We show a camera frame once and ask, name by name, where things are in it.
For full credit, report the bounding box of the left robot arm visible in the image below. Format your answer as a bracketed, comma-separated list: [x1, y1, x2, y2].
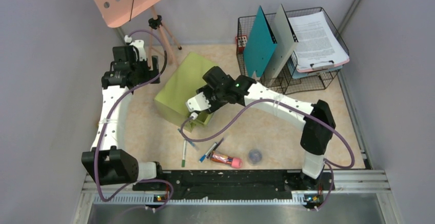
[81, 43, 165, 190]

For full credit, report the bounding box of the green capped marker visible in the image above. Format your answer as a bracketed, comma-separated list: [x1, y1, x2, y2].
[181, 140, 188, 168]

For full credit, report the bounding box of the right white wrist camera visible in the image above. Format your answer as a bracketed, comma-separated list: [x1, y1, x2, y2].
[186, 92, 211, 120]

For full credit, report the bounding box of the black pen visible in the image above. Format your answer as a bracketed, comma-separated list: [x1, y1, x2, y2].
[186, 140, 200, 151]

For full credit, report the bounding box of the printed paper clipboard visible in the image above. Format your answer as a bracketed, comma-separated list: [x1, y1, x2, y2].
[288, 11, 350, 73]

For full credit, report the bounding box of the teal folder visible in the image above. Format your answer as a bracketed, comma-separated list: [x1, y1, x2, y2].
[243, 6, 277, 80]

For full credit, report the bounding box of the blue capped marker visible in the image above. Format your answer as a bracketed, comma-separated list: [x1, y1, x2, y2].
[199, 142, 217, 162]

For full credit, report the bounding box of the grey white folder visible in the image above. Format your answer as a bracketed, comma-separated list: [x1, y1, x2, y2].
[264, 4, 299, 80]

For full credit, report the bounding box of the red calculator cube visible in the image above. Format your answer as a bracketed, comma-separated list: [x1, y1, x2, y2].
[235, 35, 248, 54]

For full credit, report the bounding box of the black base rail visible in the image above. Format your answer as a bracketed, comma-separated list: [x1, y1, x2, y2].
[132, 170, 335, 200]

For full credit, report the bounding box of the black wire desk organizer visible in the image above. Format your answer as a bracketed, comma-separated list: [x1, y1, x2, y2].
[236, 7, 349, 95]

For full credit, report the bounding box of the green rectangular box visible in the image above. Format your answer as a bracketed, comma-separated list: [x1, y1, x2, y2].
[154, 52, 217, 127]

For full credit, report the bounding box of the pink capped pencil tube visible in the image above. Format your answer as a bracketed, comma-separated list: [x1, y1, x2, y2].
[209, 150, 243, 169]

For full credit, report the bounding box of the light blue clipboard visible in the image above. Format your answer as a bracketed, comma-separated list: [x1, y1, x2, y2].
[287, 58, 343, 79]

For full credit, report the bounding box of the clear round container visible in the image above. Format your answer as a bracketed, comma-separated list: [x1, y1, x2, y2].
[248, 149, 263, 166]

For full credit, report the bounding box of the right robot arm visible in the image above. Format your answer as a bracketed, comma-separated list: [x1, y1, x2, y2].
[186, 66, 335, 189]

